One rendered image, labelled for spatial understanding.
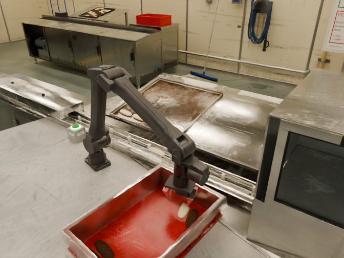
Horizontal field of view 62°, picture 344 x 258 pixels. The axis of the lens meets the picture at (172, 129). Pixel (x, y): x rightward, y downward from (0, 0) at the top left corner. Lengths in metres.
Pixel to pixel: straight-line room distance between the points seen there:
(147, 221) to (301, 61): 4.10
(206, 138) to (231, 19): 3.86
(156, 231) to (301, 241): 0.48
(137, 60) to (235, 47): 1.80
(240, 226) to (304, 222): 0.27
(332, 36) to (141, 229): 1.29
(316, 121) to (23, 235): 1.02
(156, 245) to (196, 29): 4.78
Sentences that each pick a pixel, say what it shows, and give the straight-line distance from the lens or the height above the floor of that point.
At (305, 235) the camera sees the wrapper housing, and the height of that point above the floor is 0.96.
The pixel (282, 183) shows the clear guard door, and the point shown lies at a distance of 0.89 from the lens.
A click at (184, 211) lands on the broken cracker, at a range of 1.13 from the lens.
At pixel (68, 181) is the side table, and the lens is 1.37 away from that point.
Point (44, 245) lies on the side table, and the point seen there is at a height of 0.82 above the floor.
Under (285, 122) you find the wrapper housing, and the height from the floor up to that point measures 1.30.
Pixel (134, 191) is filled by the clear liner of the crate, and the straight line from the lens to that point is 1.14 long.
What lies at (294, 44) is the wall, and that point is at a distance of 4.85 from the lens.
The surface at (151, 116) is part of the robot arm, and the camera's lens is 0.97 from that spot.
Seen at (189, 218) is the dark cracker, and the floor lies 0.83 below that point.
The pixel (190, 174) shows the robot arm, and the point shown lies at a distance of 0.96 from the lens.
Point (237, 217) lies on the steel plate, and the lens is 1.16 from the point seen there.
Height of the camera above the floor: 1.64
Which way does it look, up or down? 29 degrees down
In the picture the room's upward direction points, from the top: straight up
